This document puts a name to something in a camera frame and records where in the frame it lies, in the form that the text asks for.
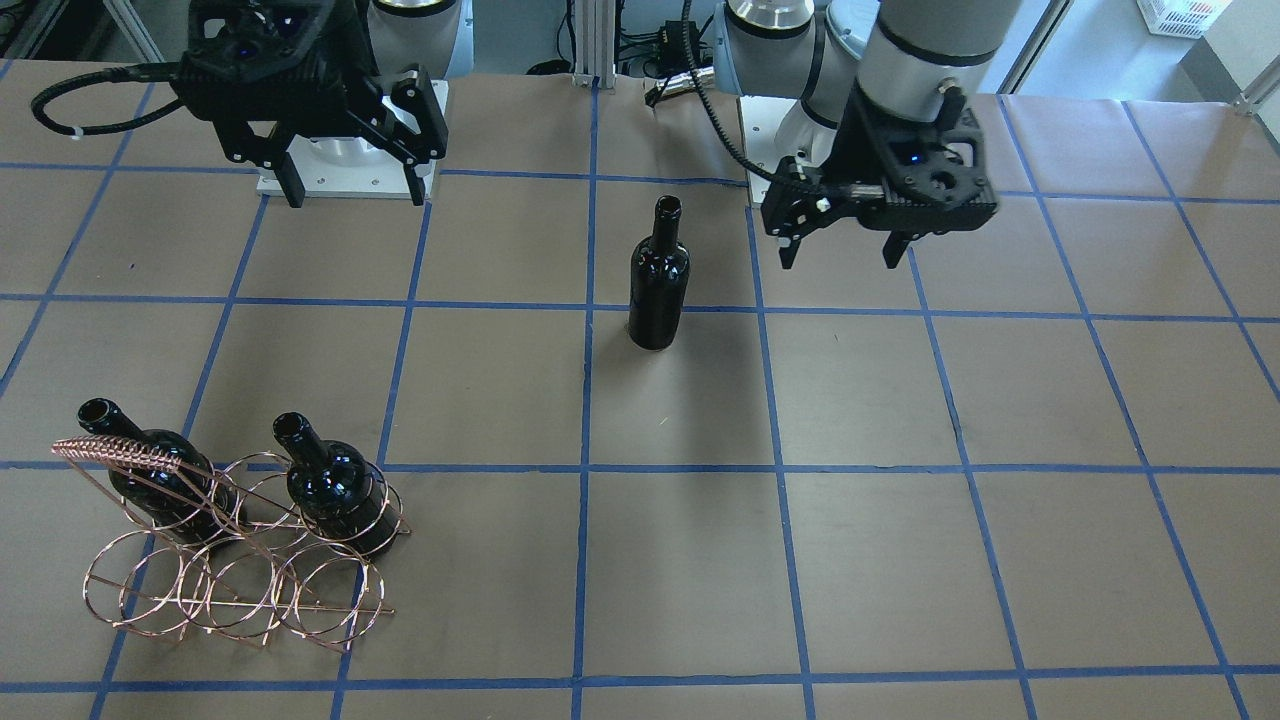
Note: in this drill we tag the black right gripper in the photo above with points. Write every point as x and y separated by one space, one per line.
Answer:
411 108

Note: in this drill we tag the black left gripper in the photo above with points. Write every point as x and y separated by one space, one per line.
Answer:
862 133

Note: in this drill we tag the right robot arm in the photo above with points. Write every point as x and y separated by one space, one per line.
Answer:
437 35

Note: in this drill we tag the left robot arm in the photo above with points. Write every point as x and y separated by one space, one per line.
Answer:
889 81

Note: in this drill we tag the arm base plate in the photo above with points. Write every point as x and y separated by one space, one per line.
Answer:
775 128
347 168

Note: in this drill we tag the aluminium frame post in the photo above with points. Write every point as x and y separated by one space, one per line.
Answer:
594 27

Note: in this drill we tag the copper wire wine basket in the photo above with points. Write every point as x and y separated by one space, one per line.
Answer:
265 572

